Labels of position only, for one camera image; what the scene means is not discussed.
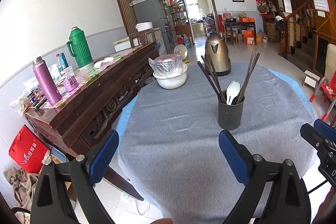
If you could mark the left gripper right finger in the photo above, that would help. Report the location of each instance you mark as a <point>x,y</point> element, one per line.
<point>288,200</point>

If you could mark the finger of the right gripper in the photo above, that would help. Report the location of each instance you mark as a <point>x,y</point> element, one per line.
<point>326,130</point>
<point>316,140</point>

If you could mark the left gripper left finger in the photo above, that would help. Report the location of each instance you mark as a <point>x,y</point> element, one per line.
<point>51,203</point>

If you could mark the white plastic spoon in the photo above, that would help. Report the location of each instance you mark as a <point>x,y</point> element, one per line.
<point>232,91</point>

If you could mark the dark wooden chopstick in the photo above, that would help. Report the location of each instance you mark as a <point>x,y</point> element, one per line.
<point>211,71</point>
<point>212,80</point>

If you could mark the person's right hand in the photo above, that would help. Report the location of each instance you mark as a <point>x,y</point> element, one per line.
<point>330,197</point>

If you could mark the beige crumpled cloth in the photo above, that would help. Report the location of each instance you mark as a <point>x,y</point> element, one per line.
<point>24,185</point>

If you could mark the red plastic chair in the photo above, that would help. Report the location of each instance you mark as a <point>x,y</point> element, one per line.
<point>328,89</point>

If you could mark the small white stool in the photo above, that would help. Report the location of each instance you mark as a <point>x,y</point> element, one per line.
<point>311,79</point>

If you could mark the red shopping bag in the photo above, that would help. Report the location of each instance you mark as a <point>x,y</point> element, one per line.
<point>28,151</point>

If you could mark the blue table cover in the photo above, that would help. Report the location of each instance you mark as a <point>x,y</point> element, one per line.
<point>297,89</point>

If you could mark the dark carved wooden sideboard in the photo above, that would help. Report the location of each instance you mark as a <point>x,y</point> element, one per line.
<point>88,115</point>

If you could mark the dark grey utensil holder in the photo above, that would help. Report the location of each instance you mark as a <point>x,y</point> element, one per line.
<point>229,116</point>

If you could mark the wooden staircase railing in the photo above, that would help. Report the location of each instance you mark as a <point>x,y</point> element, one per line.
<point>306,20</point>

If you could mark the purple thermos bottle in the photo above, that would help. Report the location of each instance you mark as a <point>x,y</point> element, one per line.
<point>45,81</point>

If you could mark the grey table cloth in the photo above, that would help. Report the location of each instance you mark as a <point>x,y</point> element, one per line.
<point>170,148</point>

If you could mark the bronze electric kettle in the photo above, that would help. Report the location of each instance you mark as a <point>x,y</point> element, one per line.
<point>217,50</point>

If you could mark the dark wooden side table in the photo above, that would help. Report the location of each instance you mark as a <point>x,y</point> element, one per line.
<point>235,27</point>

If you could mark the green thermos jug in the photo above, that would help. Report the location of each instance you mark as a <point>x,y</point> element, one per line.
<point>78,47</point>

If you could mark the white bowl with plastic bag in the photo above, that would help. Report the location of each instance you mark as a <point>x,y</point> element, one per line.
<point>169,71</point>

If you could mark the small white fan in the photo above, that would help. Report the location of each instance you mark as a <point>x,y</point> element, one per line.
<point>181,50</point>

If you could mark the white chest freezer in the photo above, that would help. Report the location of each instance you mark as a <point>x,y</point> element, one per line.
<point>153,35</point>

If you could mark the grey refrigerator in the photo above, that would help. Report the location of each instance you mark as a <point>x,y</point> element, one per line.
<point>156,12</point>

